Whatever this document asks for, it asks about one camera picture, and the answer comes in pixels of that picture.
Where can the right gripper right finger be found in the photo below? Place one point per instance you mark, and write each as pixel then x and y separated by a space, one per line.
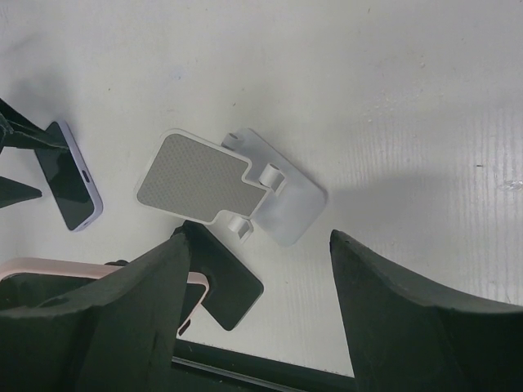
pixel 406 332

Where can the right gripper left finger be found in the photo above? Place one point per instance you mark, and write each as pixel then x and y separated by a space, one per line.
pixel 115 334

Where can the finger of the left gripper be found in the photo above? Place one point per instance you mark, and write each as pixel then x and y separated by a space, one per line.
pixel 18 132
pixel 12 192

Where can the purple case phone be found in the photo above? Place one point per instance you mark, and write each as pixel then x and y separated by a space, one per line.
pixel 69 179

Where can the white folding phone stand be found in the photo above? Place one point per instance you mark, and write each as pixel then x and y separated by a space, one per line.
pixel 197 180

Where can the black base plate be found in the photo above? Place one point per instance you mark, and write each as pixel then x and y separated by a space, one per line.
pixel 207 368

